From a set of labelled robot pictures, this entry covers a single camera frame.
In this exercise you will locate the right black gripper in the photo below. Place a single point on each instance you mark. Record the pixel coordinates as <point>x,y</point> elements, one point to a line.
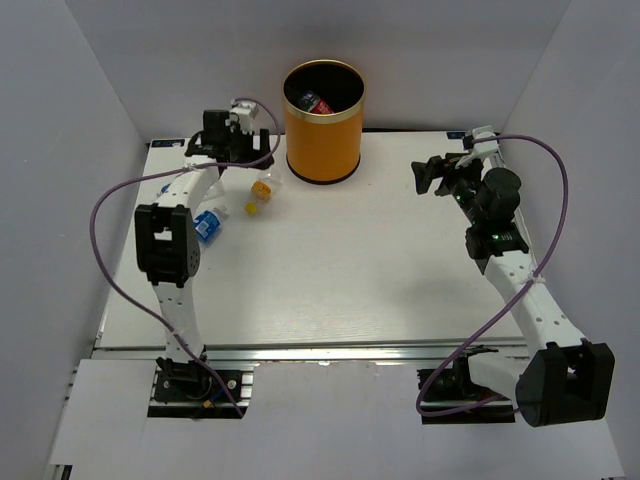
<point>426,172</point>

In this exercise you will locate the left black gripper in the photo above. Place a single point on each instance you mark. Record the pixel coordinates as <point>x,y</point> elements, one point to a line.
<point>252,154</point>

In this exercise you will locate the yellow cap small bottle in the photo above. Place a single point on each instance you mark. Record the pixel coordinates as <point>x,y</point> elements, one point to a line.
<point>262,191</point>

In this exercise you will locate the blue cap pepsi bottle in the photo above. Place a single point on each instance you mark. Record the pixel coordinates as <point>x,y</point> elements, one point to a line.
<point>308,101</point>

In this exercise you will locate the large blue label bottle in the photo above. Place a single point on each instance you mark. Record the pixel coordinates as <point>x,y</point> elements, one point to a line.
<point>208,224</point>

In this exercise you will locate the red label water bottle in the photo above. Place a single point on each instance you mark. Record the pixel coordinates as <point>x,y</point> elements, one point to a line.
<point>320,107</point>

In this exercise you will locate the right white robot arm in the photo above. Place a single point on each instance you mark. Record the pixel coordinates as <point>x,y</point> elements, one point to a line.
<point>567,378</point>

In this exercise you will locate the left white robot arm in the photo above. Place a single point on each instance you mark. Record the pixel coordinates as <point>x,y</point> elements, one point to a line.
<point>167,249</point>

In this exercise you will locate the orange cylindrical bin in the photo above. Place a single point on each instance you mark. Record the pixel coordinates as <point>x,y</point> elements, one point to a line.
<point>324,149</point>

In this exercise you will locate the blue corner sticker right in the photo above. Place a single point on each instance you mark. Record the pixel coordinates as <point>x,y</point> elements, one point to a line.
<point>455,135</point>

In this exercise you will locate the blue corner sticker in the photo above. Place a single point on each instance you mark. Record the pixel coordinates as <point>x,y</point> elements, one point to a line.
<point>167,143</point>
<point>455,135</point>

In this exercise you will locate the blue corner sticker left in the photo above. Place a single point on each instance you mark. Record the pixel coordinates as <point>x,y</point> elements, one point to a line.
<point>167,143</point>

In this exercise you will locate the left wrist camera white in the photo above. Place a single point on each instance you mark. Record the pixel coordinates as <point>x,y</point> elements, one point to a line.
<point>242,115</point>

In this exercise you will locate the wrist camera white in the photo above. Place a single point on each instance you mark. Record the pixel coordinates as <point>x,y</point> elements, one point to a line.
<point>479,143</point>
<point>242,115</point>

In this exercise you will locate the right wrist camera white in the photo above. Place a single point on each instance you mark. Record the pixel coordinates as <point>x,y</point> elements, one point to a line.
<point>479,143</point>

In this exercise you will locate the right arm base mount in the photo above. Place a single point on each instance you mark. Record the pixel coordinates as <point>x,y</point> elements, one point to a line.
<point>447,392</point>

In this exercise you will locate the aluminium table frame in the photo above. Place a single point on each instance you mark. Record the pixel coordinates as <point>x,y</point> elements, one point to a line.
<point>309,352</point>

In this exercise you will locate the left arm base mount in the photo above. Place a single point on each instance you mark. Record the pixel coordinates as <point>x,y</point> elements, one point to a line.
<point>188,391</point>

